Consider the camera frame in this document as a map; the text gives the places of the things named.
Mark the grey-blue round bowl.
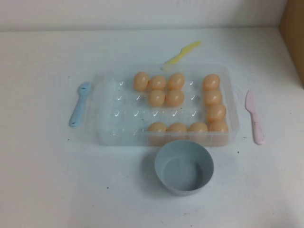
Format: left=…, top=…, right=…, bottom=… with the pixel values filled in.
left=154, top=139, right=214, bottom=197

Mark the brown cardboard panel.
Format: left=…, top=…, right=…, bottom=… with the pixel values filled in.
left=279, top=0, right=304, bottom=95

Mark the light blue plastic fork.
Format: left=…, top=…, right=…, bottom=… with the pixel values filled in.
left=68, top=82, right=94, bottom=128

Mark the clear plastic egg box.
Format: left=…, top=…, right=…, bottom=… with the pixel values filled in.
left=96, top=64, right=239, bottom=147

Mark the yellow plastic knife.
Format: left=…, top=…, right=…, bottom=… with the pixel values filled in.
left=161, top=40, right=202, bottom=71

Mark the pink plastic knife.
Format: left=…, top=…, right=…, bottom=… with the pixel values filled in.
left=245, top=89, right=266, bottom=145

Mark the beige plastic egg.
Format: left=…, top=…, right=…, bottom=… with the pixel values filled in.
left=203, top=89, right=223, bottom=106
left=202, top=73, right=221, bottom=91
left=148, top=89, right=166, bottom=106
left=206, top=104, right=227, bottom=123
left=165, top=89, right=185, bottom=107
left=209, top=120, right=229, bottom=136
left=167, top=72, right=186, bottom=91
left=133, top=71, right=150, bottom=92
left=148, top=75, right=167, bottom=91
left=167, top=122, right=188, bottom=136
left=147, top=121, right=168, bottom=137
left=188, top=122, right=209, bottom=136

